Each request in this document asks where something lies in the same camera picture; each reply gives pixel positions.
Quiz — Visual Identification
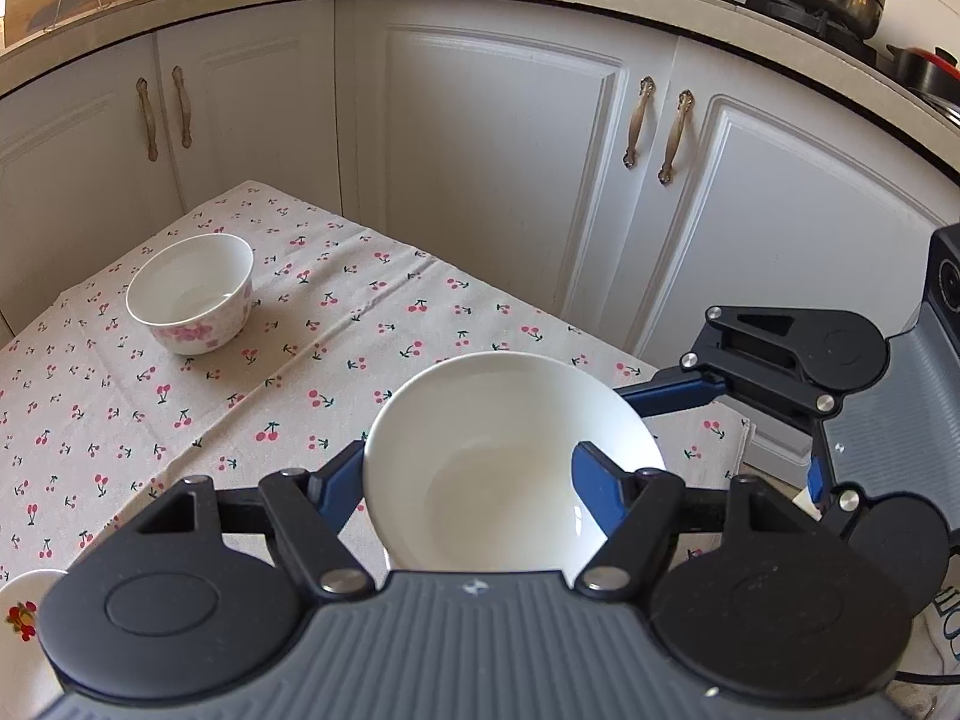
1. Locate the white printed bag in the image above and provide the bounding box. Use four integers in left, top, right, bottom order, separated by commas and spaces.
919, 577, 960, 720

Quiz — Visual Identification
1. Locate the black cable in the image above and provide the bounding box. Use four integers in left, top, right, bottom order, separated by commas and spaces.
889, 656, 960, 687

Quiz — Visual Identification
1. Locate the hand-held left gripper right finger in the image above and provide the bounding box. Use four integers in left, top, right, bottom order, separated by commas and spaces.
570, 441, 815, 602

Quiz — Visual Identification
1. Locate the brass cabinet handle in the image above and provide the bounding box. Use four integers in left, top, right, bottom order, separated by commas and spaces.
135, 77, 160, 162
621, 76, 656, 170
171, 66, 194, 149
658, 90, 695, 185

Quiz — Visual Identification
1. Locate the red and black pot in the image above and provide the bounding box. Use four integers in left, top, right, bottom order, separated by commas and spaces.
887, 45, 960, 104

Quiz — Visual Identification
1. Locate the cherry print tablecloth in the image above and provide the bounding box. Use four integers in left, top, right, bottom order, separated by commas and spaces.
0, 180, 755, 601

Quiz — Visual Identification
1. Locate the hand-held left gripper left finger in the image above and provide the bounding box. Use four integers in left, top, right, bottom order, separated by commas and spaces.
135, 440, 376, 602

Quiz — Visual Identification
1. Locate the white bowl pink floral print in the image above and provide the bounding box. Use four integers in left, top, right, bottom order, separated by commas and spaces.
361, 351, 667, 590
125, 233, 254, 356

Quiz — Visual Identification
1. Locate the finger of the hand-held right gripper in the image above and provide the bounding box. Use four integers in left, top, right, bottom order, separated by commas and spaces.
615, 305, 839, 419
806, 456, 865, 541

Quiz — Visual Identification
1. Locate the black gas stove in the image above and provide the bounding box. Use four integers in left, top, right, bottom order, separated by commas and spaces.
739, 0, 880, 70

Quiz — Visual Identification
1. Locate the white plate fruit print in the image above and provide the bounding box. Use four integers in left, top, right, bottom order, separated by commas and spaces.
0, 570, 70, 720

